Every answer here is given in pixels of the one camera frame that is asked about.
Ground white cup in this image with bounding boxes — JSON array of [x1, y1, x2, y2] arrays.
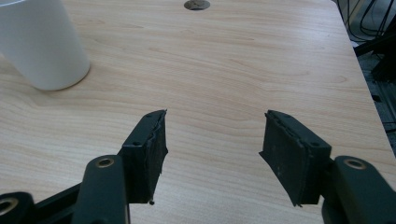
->
[[0, 0, 92, 91]]

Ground round table cable grommet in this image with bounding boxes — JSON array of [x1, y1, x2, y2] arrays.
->
[[183, 0, 211, 11]]

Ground black cables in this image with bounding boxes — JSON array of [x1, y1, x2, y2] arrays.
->
[[336, 0, 396, 43]]

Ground black metal stand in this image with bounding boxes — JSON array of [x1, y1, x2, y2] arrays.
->
[[353, 21, 396, 83]]

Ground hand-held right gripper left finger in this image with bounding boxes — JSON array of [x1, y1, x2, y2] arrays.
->
[[117, 108, 169, 205]]

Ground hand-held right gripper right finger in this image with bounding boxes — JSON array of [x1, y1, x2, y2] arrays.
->
[[259, 109, 332, 207]]

